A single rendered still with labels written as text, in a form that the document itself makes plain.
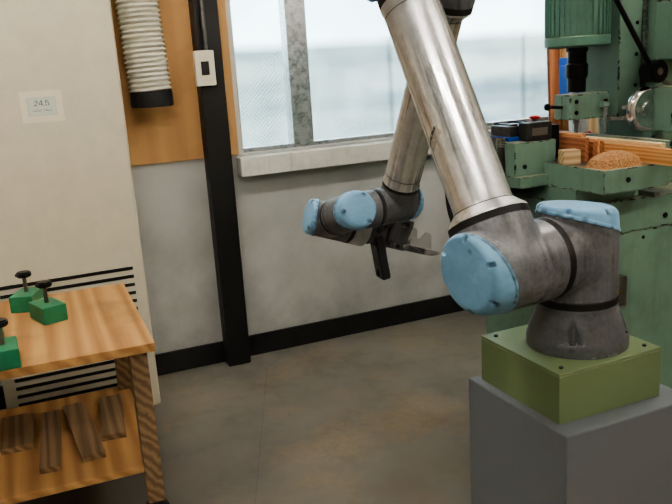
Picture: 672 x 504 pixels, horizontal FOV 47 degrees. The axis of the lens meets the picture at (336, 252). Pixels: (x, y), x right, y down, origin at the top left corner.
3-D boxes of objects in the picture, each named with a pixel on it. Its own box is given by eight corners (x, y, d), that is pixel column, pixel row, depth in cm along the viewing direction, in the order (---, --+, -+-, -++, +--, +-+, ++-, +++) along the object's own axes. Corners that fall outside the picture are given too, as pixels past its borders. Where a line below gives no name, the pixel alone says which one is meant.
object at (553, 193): (487, 186, 234) (487, 173, 233) (543, 178, 241) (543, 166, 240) (575, 205, 198) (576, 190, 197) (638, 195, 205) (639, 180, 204)
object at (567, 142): (532, 155, 222) (532, 133, 221) (536, 154, 223) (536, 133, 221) (584, 162, 202) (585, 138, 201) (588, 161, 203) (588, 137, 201)
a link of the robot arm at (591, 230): (637, 293, 142) (640, 200, 138) (571, 312, 134) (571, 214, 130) (575, 276, 155) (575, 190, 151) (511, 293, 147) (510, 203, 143)
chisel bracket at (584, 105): (553, 125, 219) (553, 94, 217) (592, 120, 224) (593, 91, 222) (570, 126, 212) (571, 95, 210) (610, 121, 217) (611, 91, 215)
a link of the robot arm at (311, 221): (312, 230, 184) (295, 236, 192) (357, 241, 189) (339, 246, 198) (317, 193, 185) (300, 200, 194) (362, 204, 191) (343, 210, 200)
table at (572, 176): (442, 173, 238) (442, 154, 237) (523, 163, 250) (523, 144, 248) (573, 200, 184) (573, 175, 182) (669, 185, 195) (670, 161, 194)
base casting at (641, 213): (483, 214, 238) (483, 185, 236) (627, 192, 259) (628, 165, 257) (581, 241, 198) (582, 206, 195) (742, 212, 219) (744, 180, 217)
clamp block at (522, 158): (484, 171, 217) (484, 139, 215) (523, 166, 222) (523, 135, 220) (515, 177, 204) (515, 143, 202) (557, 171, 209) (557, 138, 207)
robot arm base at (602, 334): (651, 346, 143) (653, 295, 140) (569, 367, 136) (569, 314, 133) (582, 318, 160) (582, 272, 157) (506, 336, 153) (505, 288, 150)
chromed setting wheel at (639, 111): (622, 133, 211) (623, 87, 208) (657, 129, 215) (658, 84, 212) (630, 134, 208) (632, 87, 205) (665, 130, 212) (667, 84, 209)
